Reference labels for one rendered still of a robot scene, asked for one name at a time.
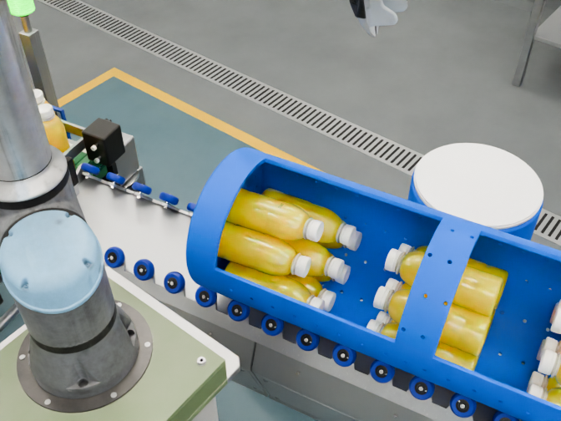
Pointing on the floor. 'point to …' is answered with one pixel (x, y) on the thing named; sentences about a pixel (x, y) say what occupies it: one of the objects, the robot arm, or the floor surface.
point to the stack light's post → (38, 65)
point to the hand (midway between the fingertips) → (369, 26)
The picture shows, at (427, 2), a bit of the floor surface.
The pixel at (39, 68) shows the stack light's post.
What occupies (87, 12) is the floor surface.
